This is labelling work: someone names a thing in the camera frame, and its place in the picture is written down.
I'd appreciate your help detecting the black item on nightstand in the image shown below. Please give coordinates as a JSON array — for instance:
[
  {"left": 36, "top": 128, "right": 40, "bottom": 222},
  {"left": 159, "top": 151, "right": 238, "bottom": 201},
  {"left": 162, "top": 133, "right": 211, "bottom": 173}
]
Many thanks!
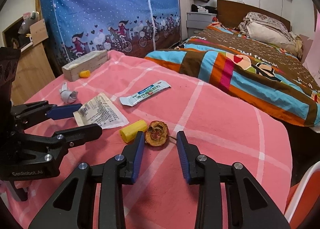
[{"left": 191, "top": 4, "right": 217, "bottom": 12}]

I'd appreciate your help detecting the pink plaid blanket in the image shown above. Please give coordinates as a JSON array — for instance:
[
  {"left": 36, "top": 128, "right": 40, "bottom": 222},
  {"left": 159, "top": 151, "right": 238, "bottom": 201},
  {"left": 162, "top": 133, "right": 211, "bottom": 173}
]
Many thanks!
[{"left": 5, "top": 50, "right": 293, "bottom": 229}]

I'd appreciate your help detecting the white printed sachet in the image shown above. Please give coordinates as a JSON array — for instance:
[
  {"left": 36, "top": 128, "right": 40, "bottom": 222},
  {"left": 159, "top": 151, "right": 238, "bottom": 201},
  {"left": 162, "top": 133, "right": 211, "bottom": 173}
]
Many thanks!
[{"left": 73, "top": 92, "right": 130, "bottom": 130}]

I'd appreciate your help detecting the grey plush toy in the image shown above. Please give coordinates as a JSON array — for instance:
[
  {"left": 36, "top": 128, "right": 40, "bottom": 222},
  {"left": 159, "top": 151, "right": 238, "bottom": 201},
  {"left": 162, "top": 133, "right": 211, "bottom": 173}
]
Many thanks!
[{"left": 18, "top": 11, "right": 40, "bottom": 33}]

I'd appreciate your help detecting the cream pillow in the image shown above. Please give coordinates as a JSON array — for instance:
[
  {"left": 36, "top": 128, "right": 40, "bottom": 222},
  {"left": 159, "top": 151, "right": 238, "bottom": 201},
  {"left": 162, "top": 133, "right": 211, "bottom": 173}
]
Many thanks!
[{"left": 246, "top": 21, "right": 298, "bottom": 52}]

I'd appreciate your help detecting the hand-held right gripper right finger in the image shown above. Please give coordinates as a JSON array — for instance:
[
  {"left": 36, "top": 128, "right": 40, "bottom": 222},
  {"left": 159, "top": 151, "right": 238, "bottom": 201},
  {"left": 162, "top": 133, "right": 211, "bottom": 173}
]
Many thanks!
[{"left": 176, "top": 130, "right": 292, "bottom": 229}]

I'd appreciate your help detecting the white and blue tube wrapper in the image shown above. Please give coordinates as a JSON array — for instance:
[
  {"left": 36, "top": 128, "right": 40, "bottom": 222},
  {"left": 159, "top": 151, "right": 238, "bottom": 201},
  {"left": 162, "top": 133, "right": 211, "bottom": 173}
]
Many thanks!
[{"left": 119, "top": 80, "right": 172, "bottom": 107}]

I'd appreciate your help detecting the grey nightstand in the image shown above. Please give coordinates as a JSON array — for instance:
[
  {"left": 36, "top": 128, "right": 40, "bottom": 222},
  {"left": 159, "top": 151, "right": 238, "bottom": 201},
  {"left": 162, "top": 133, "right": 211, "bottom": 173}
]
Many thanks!
[{"left": 186, "top": 11, "right": 217, "bottom": 28}]

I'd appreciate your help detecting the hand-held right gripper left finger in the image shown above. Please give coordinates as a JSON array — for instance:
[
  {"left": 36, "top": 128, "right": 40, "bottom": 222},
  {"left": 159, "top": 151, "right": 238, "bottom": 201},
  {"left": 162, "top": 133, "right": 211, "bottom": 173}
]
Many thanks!
[{"left": 28, "top": 131, "right": 145, "bottom": 229}]

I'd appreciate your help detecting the tall white cupboard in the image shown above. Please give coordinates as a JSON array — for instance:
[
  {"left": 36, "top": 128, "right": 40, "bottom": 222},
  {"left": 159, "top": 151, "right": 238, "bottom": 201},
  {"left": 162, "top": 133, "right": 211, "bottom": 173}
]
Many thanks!
[{"left": 178, "top": 0, "right": 192, "bottom": 45}]

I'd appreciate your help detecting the blue dotted fabric wardrobe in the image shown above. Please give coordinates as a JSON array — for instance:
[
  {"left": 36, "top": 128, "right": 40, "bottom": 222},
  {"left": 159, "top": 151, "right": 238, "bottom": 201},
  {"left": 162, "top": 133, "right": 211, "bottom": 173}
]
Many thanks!
[{"left": 37, "top": 0, "right": 182, "bottom": 67}]

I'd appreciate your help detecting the floral pillow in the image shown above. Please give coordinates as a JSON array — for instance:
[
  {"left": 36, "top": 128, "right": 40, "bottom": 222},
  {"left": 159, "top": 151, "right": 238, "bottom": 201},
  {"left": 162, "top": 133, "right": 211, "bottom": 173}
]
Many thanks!
[{"left": 244, "top": 12, "right": 288, "bottom": 35}]

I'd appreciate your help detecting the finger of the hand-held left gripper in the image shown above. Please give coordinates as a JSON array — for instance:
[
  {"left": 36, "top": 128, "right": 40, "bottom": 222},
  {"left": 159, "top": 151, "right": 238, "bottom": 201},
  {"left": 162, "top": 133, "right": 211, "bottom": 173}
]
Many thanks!
[
  {"left": 24, "top": 123, "right": 103, "bottom": 162},
  {"left": 11, "top": 100, "right": 83, "bottom": 130}
]

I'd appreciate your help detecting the colourful brown bedspread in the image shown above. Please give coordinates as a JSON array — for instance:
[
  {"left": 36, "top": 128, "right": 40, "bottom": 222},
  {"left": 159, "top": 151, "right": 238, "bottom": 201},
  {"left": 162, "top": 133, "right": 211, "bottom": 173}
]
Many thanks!
[{"left": 144, "top": 18, "right": 320, "bottom": 135}]

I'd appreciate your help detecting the grey wrapper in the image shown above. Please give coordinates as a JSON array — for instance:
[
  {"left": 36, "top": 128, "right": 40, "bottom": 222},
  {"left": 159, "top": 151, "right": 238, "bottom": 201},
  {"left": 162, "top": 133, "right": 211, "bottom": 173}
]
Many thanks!
[{"left": 59, "top": 82, "right": 78, "bottom": 104}]

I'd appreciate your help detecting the light wooden cabinet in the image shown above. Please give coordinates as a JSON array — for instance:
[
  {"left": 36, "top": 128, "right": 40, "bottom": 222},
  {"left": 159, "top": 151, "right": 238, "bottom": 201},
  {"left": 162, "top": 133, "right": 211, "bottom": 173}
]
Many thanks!
[{"left": 2, "top": 16, "right": 57, "bottom": 100}]

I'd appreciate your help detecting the orange bucket with white rim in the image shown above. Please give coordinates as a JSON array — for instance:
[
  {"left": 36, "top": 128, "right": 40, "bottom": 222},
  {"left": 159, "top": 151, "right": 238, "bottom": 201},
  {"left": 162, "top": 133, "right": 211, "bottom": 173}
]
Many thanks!
[{"left": 284, "top": 162, "right": 320, "bottom": 229}]

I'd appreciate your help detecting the brown wooden headboard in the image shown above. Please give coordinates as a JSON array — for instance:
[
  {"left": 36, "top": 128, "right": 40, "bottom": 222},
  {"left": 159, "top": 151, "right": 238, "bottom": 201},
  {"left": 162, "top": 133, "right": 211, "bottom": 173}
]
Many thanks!
[{"left": 216, "top": 0, "right": 292, "bottom": 32}]

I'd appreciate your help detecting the dried brown fruit peel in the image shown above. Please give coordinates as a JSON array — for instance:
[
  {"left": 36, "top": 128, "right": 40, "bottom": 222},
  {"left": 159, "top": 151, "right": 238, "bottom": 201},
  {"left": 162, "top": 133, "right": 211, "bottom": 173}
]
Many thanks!
[{"left": 144, "top": 120, "right": 178, "bottom": 148}]

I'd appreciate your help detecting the yellow plastic cylinder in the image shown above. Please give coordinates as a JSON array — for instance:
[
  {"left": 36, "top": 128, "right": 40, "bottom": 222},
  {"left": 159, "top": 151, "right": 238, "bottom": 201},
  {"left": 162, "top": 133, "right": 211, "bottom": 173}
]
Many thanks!
[{"left": 119, "top": 120, "right": 148, "bottom": 143}]

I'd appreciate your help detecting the yellowish crumpled cloth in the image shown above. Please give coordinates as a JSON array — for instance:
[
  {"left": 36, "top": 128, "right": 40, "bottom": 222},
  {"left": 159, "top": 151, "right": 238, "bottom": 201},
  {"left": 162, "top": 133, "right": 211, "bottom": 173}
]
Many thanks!
[{"left": 287, "top": 32, "right": 304, "bottom": 60}]

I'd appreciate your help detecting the wooden block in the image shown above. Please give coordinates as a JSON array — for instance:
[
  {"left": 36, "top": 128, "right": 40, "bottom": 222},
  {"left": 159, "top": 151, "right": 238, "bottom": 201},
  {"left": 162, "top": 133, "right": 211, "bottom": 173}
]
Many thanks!
[{"left": 62, "top": 51, "right": 108, "bottom": 82}]

